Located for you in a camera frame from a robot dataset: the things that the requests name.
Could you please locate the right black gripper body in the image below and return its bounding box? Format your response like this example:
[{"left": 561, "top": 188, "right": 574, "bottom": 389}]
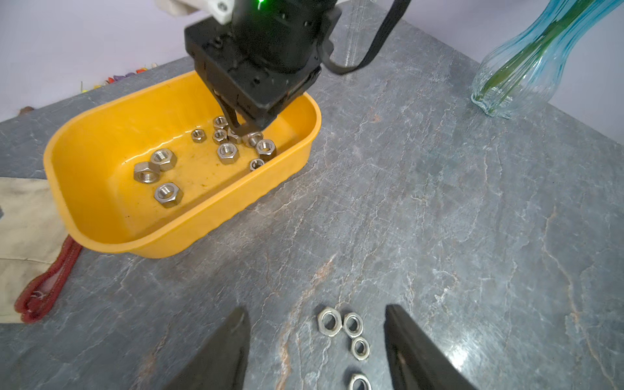
[{"left": 185, "top": 1, "right": 341, "bottom": 129}]

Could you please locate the beige work glove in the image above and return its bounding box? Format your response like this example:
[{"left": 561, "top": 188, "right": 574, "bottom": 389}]
[{"left": 1, "top": 177, "right": 82, "bottom": 324}]

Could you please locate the yellow plastic storage box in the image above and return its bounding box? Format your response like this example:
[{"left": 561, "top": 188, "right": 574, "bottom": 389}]
[{"left": 43, "top": 71, "right": 322, "bottom": 258}]

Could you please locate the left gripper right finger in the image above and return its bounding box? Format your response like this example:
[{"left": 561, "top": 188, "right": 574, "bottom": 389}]
[{"left": 383, "top": 304, "right": 475, "bottom": 390}]

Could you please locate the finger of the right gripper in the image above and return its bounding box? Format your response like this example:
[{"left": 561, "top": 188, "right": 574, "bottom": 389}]
[
  {"left": 213, "top": 89, "right": 240, "bottom": 131},
  {"left": 233, "top": 113, "right": 263, "bottom": 137}
]

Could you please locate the blue glass vase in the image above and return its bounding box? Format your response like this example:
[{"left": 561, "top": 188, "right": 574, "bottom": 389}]
[{"left": 471, "top": 0, "right": 623, "bottom": 119}]

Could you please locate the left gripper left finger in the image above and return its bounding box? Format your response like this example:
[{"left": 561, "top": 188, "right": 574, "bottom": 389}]
[{"left": 166, "top": 306, "right": 251, "bottom": 389}]

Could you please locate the steel hex nut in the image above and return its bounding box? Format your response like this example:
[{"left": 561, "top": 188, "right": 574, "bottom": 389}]
[
  {"left": 242, "top": 132, "right": 263, "bottom": 149},
  {"left": 255, "top": 139, "right": 277, "bottom": 162},
  {"left": 133, "top": 161, "right": 161, "bottom": 184},
  {"left": 317, "top": 306, "right": 343, "bottom": 337},
  {"left": 343, "top": 312, "right": 364, "bottom": 339},
  {"left": 350, "top": 336, "right": 371, "bottom": 362},
  {"left": 250, "top": 159, "right": 265, "bottom": 172},
  {"left": 190, "top": 128, "right": 206, "bottom": 143},
  {"left": 149, "top": 148, "right": 177, "bottom": 172},
  {"left": 213, "top": 129, "right": 228, "bottom": 145},
  {"left": 212, "top": 115, "right": 228, "bottom": 130},
  {"left": 217, "top": 142, "right": 240, "bottom": 165},
  {"left": 154, "top": 182, "right": 184, "bottom": 208}
]

